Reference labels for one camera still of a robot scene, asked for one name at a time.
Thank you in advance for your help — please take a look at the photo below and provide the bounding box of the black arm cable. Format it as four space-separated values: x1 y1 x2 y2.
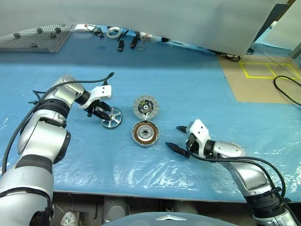
187 143 287 201
1 72 115 176

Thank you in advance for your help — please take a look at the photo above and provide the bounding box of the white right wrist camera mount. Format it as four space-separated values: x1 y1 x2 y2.
187 119 211 158

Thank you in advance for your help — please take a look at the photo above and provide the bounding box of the silver spoked rotor black rim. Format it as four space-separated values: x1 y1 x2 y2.
100 107 123 129

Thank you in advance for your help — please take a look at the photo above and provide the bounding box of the yellow marking tape outline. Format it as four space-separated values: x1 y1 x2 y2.
239 61 301 79

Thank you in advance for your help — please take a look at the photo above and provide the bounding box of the grey round cylinder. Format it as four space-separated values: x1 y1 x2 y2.
103 197 129 222

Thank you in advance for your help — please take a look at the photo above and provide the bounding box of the white backdrop panel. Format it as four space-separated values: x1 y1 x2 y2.
0 0 278 57

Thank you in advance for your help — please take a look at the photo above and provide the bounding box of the grey perforated metal plate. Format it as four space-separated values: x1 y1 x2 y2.
0 24 75 53

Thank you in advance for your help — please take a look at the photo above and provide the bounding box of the blue plastic-covered table sheet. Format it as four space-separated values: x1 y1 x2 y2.
0 23 301 203

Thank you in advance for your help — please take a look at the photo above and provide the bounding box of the thin black cable loop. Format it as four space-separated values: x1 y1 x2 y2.
215 50 254 63

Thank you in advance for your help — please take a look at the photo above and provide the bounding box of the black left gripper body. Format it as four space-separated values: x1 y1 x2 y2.
87 100 106 118

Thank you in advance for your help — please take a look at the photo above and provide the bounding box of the black wire bundle red clip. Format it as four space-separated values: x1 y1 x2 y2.
85 23 104 40

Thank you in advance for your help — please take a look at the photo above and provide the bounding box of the thick black cable loop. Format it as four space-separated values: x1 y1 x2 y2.
273 75 301 106

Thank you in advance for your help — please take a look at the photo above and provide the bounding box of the white patterned crumpled object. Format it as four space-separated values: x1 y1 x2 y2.
62 211 79 226

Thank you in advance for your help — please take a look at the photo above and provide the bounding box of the grey rounded shell white emblem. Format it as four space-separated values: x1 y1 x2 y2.
101 211 238 226

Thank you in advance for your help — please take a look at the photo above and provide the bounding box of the white tape roll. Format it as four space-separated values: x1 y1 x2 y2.
106 26 122 40

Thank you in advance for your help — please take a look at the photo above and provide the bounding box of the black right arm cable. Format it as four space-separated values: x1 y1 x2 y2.
187 143 287 201

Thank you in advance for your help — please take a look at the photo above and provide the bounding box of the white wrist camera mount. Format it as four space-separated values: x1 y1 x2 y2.
79 85 112 110
187 119 211 158

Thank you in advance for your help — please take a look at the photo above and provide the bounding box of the long black tool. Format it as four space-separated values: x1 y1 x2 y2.
130 32 141 49

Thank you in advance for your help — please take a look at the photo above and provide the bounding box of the white panel grey frame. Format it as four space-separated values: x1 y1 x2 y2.
253 0 301 51

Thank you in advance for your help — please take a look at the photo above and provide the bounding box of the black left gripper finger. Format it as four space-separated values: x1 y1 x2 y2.
100 103 114 115
92 110 112 119

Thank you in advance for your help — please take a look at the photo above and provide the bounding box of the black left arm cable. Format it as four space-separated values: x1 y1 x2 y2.
1 72 115 176

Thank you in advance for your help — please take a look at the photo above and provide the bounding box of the brown cardboard sheet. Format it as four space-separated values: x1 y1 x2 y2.
217 54 301 105

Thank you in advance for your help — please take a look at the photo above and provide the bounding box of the copper wound stator ring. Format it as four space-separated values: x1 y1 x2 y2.
131 119 161 148

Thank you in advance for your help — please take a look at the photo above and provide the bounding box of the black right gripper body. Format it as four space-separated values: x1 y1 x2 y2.
185 133 200 156

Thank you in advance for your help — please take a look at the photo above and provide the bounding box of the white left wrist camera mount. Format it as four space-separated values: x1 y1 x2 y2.
79 85 112 110

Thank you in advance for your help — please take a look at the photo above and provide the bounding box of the silver round motor cover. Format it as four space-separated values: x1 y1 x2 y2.
133 94 159 121

